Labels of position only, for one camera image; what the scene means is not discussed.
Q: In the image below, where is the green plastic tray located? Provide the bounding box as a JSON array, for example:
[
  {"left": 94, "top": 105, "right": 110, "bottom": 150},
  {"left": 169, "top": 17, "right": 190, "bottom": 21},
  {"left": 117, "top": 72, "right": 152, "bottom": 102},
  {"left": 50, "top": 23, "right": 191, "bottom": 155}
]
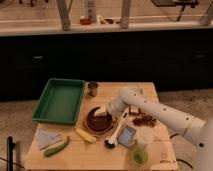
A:
[{"left": 32, "top": 78, "right": 85, "bottom": 125}]

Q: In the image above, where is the small white box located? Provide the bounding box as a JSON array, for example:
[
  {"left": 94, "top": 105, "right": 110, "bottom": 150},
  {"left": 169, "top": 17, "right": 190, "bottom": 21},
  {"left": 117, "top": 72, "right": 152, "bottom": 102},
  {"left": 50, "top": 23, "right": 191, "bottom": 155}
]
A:
[{"left": 129, "top": 106, "right": 138, "bottom": 116}]

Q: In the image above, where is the bunch of dark grapes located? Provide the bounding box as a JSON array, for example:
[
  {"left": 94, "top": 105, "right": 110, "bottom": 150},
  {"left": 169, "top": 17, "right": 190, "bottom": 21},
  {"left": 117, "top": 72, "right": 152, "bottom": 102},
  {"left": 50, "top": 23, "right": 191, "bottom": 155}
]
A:
[{"left": 133, "top": 115, "right": 156, "bottom": 127}]

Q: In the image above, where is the white bottle on shelf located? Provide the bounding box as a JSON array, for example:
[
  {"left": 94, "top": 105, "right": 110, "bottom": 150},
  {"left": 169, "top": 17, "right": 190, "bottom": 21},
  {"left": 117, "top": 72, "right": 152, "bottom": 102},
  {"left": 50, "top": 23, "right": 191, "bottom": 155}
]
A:
[{"left": 85, "top": 0, "right": 97, "bottom": 23}]

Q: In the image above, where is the light blue folded cloth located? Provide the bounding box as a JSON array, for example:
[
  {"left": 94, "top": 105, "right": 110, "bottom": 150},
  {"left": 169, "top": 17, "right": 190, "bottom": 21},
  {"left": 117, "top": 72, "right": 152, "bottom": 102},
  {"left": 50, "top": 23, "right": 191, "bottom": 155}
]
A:
[{"left": 36, "top": 129, "right": 62, "bottom": 150}]

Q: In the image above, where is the black floor stand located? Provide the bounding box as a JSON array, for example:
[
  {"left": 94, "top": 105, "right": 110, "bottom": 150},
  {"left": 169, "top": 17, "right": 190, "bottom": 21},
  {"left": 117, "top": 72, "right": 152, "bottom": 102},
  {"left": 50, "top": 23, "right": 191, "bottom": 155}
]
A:
[{"left": 6, "top": 136, "right": 15, "bottom": 171}]

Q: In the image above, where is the orange bowl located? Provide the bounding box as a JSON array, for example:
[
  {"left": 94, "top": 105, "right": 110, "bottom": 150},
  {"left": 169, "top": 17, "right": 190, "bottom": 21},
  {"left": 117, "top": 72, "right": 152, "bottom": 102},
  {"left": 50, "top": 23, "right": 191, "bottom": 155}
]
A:
[{"left": 83, "top": 116, "right": 114, "bottom": 135}]

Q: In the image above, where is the black and white spatula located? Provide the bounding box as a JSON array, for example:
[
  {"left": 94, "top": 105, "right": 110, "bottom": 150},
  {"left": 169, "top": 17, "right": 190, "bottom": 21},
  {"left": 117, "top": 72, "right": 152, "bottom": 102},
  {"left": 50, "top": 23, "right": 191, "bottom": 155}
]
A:
[{"left": 105, "top": 113, "right": 127, "bottom": 149}]

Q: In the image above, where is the black floor cable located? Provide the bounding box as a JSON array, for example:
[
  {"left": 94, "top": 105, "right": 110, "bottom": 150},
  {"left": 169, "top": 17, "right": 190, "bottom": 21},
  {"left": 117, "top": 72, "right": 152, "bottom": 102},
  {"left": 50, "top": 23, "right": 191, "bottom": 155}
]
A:
[{"left": 169, "top": 132, "right": 196, "bottom": 171}]

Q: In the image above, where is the small metal cup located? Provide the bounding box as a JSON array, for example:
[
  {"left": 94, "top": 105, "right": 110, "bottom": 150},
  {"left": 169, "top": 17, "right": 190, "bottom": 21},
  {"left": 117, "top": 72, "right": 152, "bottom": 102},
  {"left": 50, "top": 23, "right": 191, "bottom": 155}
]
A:
[{"left": 88, "top": 81, "right": 98, "bottom": 97}]

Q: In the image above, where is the green cucumber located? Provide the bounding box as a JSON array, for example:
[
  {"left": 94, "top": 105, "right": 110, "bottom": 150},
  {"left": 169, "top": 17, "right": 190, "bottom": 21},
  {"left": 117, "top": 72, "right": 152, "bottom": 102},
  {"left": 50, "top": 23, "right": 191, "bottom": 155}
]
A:
[{"left": 43, "top": 136, "right": 70, "bottom": 157}]

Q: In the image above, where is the blue sponge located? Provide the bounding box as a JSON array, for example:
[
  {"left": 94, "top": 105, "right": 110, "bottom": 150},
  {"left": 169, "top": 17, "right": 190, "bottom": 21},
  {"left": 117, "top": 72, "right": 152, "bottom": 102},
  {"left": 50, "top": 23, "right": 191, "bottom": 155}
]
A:
[{"left": 118, "top": 126, "right": 136, "bottom": 148}]

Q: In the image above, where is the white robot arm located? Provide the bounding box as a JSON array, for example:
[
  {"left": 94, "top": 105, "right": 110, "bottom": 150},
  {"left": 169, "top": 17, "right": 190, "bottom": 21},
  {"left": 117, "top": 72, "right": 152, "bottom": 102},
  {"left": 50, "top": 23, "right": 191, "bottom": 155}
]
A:
[{"left": 105, "top": 86, "right": 213, "bottom": 171}]

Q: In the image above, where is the red bowl on shelf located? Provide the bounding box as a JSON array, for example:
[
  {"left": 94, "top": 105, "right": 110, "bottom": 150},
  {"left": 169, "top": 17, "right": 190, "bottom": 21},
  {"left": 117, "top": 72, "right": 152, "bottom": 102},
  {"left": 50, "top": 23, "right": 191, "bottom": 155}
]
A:
[{"left": 80, "top": 18, "right": 92, "bottom": 25}]

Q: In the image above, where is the dark brown bowl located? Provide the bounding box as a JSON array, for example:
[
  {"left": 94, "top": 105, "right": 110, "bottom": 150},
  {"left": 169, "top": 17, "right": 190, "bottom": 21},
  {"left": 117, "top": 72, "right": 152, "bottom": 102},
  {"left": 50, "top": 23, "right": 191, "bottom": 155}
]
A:
[{"left": 86, "top": 107, "right": 112, "bottom": 131}]

